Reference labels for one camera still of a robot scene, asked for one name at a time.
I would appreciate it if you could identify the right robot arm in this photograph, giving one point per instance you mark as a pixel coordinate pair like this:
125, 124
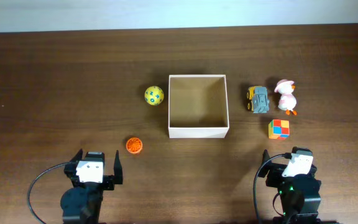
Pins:
300, 198

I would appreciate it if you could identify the grey and yellow toy truck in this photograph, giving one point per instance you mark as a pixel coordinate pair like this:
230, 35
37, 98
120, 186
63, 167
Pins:
258, 99

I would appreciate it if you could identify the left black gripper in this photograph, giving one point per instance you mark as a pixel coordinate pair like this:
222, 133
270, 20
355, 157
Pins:
109, 180

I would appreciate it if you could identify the multicoloured puzzle cube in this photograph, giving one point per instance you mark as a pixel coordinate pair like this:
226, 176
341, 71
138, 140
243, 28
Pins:
278, 129

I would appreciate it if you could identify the white duck toy pink hat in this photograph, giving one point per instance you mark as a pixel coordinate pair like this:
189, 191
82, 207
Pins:
287, 101

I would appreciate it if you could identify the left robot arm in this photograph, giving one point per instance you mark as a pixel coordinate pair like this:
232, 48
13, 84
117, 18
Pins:
82, 203

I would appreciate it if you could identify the white cardboard box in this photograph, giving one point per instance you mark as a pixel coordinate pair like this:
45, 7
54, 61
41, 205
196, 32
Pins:
197, 106

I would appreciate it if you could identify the orange ribbed round toy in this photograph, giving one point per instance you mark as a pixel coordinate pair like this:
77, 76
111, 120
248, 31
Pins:
134, 145

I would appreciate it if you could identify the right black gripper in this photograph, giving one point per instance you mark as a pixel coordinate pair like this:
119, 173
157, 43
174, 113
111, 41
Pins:
276, 171

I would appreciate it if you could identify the yellow ball with blue letters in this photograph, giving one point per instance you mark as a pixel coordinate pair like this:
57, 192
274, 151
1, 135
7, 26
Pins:
154, 95

